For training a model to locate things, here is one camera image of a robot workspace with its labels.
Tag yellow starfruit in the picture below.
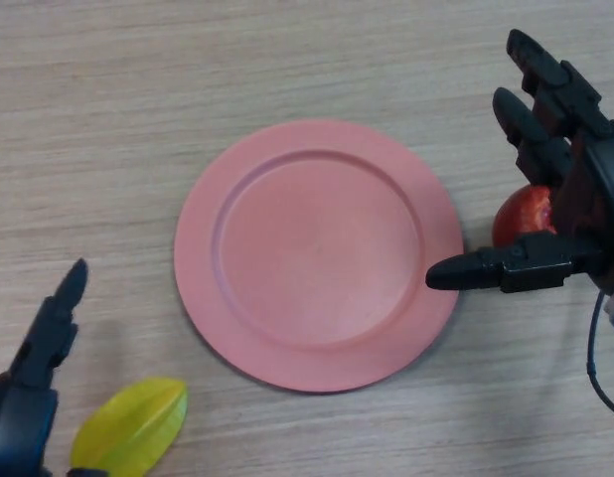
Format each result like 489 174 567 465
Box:
69 377 190 477

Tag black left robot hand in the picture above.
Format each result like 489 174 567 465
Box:
0 257 108 477

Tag pink round plate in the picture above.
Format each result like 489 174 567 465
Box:
173 117 466 396

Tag red apple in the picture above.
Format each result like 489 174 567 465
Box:
491 184 559 248

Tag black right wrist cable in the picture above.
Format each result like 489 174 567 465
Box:
584 291 614 424

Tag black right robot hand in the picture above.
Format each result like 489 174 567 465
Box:
424 28 614 299

